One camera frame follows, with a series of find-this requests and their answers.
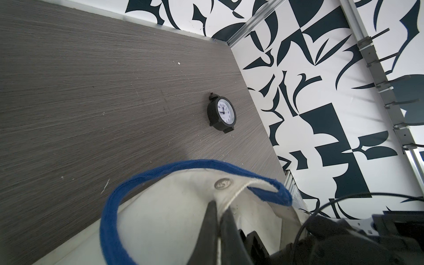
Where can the white canvas bag blue handles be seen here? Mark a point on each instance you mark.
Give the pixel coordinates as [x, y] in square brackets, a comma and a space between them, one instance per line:
[154, 218]

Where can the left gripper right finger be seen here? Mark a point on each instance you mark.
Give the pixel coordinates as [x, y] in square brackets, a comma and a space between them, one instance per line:
[233, 251]

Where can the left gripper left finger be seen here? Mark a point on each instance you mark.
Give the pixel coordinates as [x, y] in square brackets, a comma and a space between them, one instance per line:
[206, 247]

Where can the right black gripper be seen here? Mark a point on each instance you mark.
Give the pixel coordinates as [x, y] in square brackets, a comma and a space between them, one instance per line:
[391, 238]

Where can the grey wall hook rail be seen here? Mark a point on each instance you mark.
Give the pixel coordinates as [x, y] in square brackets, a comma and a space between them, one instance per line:
[385, 88]

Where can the black round alarm clock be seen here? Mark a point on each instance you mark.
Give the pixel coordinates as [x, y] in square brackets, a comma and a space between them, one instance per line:
[221, 113]

